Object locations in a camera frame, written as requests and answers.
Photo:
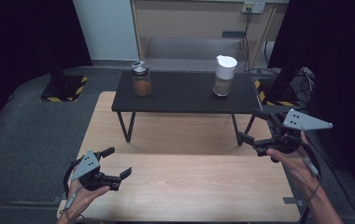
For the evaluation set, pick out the white lid spice jar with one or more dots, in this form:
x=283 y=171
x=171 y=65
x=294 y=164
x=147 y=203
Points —
x=224 y=73

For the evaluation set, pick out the black metal shelf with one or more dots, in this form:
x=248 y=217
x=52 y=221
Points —
x=185 y=93

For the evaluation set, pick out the gray table bracket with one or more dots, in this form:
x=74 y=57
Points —
x=59 y=199
x=292 y=201

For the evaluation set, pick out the white wall socket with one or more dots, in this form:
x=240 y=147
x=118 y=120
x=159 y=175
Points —
x=253 y=6

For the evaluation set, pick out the black stand with striped base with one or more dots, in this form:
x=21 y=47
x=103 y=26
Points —
x=280 y=93
x=63 y=88

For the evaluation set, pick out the person's right hand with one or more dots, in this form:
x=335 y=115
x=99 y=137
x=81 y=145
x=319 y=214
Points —
x=300 y=168

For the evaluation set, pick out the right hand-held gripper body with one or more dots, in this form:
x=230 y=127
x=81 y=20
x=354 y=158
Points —
x=303 y=122

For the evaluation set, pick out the black curtain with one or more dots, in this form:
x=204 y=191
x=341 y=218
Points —
x=343 y=62
x=26 y=37

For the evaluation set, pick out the silver lid spice jar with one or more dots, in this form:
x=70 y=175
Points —
x=141 y=81

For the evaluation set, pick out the person's left hand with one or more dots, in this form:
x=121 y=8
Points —
x=83 y=196

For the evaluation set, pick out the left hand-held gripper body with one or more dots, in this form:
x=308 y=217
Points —
x=87 y=165

